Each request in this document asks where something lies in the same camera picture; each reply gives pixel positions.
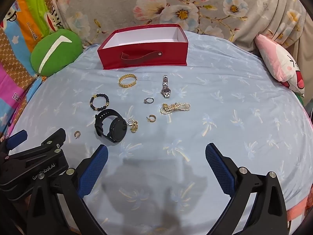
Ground colourful printed blanket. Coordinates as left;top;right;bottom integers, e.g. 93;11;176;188
0;0;64;140

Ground black bead bracelet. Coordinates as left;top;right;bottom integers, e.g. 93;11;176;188
89;93;110;112

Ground pink cartoon pillow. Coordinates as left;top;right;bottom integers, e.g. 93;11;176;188
254;34;306;98

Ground gold chain bangle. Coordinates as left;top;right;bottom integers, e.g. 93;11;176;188
119;74;137;88

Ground silver wristwatch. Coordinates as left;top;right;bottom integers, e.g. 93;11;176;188
161;75;172;99

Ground green pillow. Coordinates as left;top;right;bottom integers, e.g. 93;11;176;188
30;29;84;77

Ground blue palm print bedsheet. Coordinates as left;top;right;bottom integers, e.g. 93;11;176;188
7;31;313;235

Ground red cardboard box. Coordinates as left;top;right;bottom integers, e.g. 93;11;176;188
97;23;189;70

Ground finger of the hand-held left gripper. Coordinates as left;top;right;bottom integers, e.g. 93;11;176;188
0;129;28;156
8;128;67;162

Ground black smartwatch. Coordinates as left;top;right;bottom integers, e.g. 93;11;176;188
94;109;128;143

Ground grey floral blanket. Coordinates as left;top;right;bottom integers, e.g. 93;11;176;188
50;0;313;89

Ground pearl bracelet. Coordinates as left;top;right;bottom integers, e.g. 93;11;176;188
160;102;191;115

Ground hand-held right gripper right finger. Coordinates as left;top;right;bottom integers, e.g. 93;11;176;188
205;143;289;235

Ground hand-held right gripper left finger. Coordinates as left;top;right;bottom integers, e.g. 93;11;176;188
26;144;109;235

